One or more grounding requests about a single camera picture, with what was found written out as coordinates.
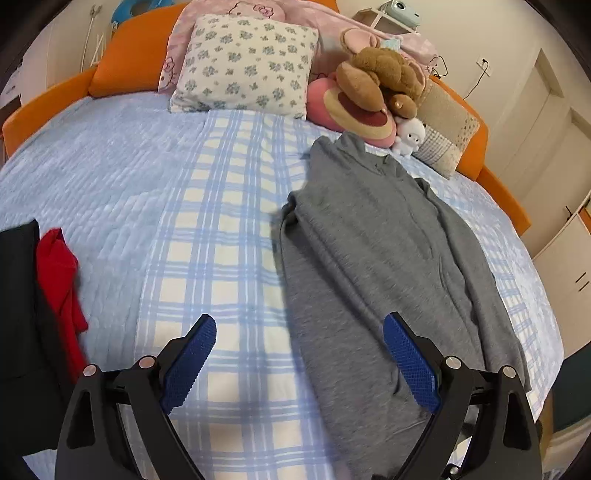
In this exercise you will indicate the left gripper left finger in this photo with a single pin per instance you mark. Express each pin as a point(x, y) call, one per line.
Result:
point(93, 443)

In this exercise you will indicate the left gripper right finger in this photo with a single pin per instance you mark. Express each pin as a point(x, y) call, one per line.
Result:
point(481, 424)

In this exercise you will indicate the grey zip sweater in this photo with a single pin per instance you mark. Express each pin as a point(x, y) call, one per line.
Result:
point(361, 240)

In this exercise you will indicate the black folded garment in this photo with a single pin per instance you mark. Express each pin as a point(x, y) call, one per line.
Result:
point(35, 385)

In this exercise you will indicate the red folded garment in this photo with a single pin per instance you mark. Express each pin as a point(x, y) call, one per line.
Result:
point(57, 269)

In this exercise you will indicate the white wardrobe cabinet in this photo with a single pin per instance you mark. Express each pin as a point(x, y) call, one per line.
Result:
point(564, 268)

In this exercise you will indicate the blue plaid bed blanket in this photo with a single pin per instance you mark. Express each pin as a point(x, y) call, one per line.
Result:
point(169, 217)

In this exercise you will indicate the beige patchwork pillow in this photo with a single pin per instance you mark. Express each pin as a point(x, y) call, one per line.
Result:
point(450, 126)

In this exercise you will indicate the small white plush toy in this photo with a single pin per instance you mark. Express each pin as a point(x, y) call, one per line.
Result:
point(411, 134)

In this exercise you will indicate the white room door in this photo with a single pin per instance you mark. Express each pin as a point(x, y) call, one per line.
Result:
point(516, 141)

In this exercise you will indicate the pink round plush cushion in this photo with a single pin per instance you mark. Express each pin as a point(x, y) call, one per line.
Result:
point(329, 107)

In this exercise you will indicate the orange back cushion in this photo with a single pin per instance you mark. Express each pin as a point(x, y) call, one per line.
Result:
point(134, 57)

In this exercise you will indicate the brown plush bear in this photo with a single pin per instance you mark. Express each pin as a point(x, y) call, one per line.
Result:
point(376, 79)

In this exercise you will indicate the white floral pillow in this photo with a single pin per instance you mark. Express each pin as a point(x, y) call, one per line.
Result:
point(244, 63)

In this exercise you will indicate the teal mini projector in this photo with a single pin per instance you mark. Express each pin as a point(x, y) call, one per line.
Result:
point(403, 12)

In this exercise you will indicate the orange sofa bed frame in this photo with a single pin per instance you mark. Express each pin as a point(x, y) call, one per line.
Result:
point(30, 117)

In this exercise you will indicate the white wall shelf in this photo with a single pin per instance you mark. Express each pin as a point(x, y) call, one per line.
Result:
point(379, 20)

